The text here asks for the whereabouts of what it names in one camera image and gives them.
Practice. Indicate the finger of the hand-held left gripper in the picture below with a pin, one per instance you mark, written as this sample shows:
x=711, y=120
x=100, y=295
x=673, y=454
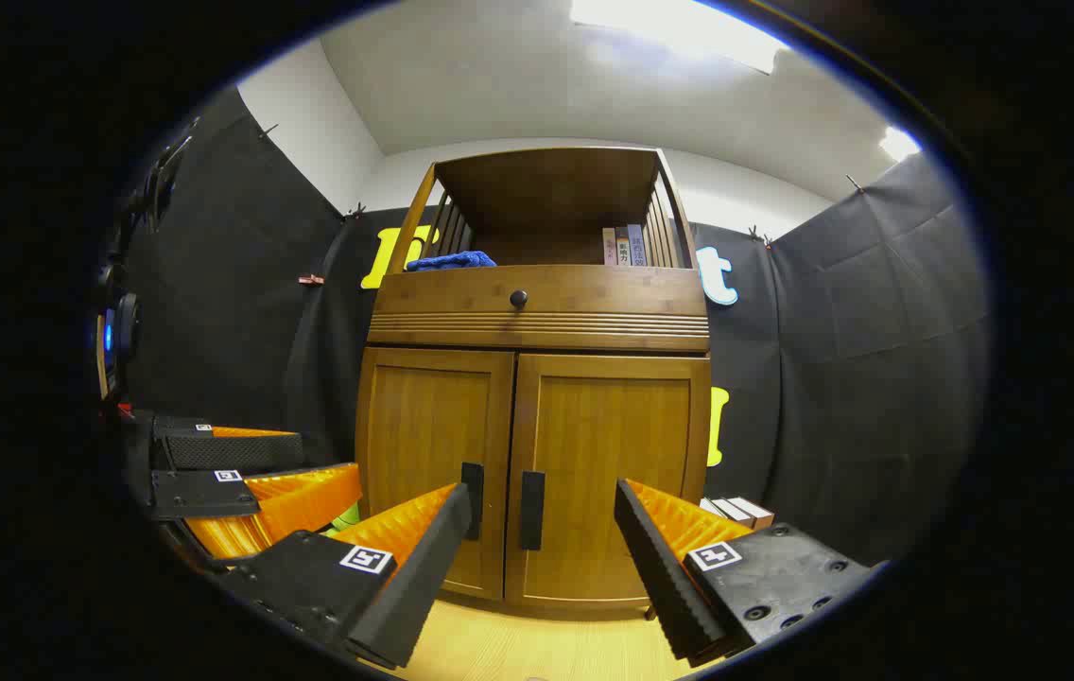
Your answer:
x=234, y=452
x=201, y=494

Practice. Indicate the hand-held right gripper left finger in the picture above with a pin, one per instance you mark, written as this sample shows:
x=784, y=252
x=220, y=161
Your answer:
x=405, y=596

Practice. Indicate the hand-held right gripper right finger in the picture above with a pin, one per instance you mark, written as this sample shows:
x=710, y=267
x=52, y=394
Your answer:
x=665, y=586

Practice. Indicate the wooden cabinet door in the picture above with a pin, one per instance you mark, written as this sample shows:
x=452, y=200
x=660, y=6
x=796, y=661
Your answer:
x=613, y=426
x=424, y=426

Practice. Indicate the wooden double-door shoe cabinet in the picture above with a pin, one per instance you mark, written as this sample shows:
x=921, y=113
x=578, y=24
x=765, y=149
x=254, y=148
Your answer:
x=546, y=199

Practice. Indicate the pale green book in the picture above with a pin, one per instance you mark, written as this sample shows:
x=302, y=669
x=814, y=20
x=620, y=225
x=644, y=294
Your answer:
x=712, y=508

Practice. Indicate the green frog plush toy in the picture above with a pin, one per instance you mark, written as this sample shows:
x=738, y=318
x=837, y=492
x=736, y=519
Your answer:
x=346, y=518

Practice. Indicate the dark brown book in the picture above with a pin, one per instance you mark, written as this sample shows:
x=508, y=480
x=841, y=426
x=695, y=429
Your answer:
x=734, y=511

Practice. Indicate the reddish brown book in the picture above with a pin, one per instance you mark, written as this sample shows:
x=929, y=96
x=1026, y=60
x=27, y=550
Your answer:
x=753, y=511

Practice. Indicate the black backdrop cloth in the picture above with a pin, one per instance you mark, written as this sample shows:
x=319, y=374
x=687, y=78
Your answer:
x=234, y=284

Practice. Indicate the dark hanging equipment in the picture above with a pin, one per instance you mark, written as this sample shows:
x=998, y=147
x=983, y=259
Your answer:
x=159, y=189

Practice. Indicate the blue cloth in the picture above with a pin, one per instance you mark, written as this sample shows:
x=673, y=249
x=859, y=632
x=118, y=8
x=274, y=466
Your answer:
x=450, y=260

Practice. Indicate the wooden drawer with black knob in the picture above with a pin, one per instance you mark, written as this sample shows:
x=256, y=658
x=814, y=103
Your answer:
x=594, y=298

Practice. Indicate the orange-brown book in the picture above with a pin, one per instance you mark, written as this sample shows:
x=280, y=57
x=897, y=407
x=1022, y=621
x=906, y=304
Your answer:
x=622, y=248

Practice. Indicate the pale purple book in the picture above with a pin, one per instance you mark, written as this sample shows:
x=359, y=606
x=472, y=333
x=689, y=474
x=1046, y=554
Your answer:
x=637, y=246

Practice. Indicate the pink book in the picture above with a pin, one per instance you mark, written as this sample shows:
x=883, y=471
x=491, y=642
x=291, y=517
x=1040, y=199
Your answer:
x=609, y=248

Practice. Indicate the small ceiling light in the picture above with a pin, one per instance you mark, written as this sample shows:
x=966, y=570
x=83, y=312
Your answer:
x=899, y=144

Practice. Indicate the large ceiling light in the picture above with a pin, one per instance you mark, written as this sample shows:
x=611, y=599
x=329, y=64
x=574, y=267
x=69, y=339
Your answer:
x=679, y=28

